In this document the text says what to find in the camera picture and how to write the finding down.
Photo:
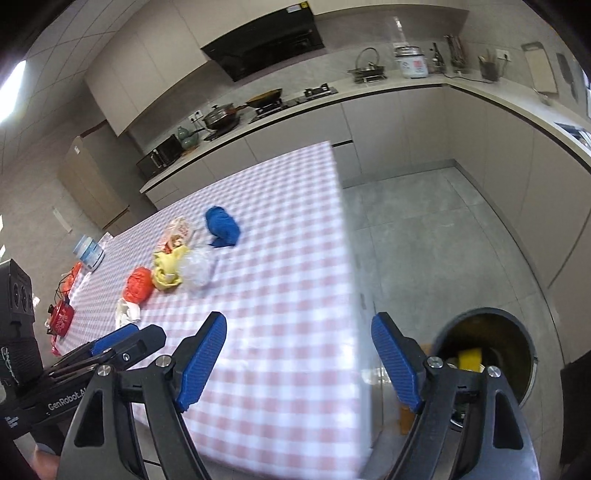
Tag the beige refrigerator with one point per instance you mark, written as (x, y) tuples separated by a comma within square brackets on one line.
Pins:
[(92, 180)]

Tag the blue cloth ball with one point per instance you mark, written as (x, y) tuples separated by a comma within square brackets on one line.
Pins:
[(224, 230)]

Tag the white jar blue label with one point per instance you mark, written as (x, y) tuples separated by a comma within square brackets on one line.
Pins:
[(90, 256)]

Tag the white tissue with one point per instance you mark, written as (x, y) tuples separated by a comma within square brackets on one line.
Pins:
[(127, 314)]

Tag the black plastic bucket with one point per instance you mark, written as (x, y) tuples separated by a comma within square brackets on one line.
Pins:
[(517, 332)]

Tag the black built-in oven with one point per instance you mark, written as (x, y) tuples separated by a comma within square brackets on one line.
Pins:
[(575, 406)]

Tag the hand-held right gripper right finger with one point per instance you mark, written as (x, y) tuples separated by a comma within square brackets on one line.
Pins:
[(397, 364)]

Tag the green ceramic vase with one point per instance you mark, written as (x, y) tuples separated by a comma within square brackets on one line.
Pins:
[(187, 139)]

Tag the clear plastic bag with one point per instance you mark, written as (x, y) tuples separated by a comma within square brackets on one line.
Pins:
[(201, 267)]

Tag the beige base cabinets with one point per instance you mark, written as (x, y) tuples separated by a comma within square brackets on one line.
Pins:
[(392, 129)]

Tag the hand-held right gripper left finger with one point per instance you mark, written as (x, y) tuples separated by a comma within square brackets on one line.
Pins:
[(203, 360)]

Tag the orange plastic item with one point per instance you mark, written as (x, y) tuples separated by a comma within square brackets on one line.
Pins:
[(74, 277)]

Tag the white wall socket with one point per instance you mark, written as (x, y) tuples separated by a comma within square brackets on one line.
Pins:
[(504, 55), (196, 115)]

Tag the black utensil holder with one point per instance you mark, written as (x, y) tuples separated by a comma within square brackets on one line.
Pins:
[(489, 68)]

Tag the black range hood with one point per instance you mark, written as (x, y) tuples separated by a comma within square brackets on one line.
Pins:
[(263, 46)]

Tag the yellow bag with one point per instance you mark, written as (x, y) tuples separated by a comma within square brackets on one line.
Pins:
[(167, 270)]

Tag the steel kitchen sink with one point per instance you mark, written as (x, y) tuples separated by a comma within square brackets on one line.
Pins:
[(577, 134)]

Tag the black induction cooker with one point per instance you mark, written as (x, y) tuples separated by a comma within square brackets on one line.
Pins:
[(221, 133)]

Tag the red orange plastic bag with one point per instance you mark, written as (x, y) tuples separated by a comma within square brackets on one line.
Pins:
[(138, 286)]

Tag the beige wall cabinets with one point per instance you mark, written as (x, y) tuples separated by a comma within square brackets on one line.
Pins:
[(138, 78)]

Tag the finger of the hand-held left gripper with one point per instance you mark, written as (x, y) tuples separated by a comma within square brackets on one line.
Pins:
[(115, 336), (147, 341)]

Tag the ceiling light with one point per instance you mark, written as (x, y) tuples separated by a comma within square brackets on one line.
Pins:
[(11, 92)]

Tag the black pan with lid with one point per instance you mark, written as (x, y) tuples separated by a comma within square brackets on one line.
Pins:
[(221, 116)]

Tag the dark glass bottle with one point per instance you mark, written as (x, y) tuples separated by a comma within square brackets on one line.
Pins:
[(437, 59)]

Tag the black microwave oven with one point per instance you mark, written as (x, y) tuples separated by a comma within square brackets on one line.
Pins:
[(161, 154)]

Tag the metal utensil rack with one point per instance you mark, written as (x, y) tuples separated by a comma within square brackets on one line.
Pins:
[(457, 53)]

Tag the brown wooden stool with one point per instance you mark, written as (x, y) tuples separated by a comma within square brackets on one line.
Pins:
[(406, 417)]

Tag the black wok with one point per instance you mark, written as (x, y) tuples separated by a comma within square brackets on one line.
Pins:
[(264, 97)]

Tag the pink checkered tablecloth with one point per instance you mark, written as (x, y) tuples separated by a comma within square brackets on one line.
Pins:
[(277, 277)]

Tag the white rice cooker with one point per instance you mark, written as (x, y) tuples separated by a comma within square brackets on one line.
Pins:
[(412, 62)]

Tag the black cleaver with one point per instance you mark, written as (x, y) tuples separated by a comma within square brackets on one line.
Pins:
[(565, 71)]

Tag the printed snack packet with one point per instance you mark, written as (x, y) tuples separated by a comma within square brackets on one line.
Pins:
[(178, 233)]

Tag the beige cutting board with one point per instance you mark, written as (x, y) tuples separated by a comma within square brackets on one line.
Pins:
[(540, 67)]

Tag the black gas stove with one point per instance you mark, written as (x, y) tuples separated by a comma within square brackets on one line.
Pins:
[(295, 99)]

